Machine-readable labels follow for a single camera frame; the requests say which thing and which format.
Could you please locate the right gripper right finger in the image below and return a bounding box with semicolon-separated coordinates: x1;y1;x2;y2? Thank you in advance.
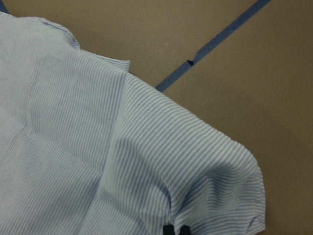
179;225;191;235

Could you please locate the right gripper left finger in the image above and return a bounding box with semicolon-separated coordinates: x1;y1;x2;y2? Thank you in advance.
162;224;175;235

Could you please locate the light blue striped shirt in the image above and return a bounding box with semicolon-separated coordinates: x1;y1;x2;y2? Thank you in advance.
0;13;266;235

